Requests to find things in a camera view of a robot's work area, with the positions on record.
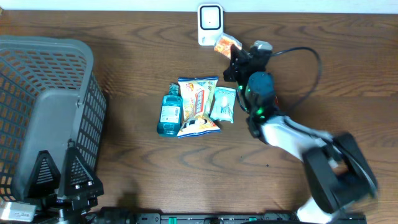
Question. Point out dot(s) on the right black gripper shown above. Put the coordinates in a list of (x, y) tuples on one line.
[(239, 61)]

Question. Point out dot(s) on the yellow chips bag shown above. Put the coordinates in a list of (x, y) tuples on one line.
[(197, 95)]

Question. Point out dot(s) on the white barcode scanner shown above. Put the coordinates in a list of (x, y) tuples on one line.
[(210, 23)]

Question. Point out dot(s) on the teal mouthwash bottle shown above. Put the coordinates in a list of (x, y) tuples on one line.
[(171, 112)]

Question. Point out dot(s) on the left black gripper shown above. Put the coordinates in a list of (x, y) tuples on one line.
[(76, 207)]

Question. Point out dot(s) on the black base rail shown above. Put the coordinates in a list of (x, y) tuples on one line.
[(218, 218)]

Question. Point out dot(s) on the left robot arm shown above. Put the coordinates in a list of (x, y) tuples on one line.
[(84, 215)]

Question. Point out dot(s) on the small orange snack box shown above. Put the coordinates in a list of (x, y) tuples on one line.
[(224, 43)]

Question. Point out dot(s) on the pale green wet wipes pack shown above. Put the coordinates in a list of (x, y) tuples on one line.
[(223, 107)]

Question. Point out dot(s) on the grey plastic shopping basket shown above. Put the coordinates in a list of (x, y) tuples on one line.
[(50, 101)]

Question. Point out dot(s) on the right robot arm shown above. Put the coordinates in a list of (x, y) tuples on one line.
[(338, 174)]

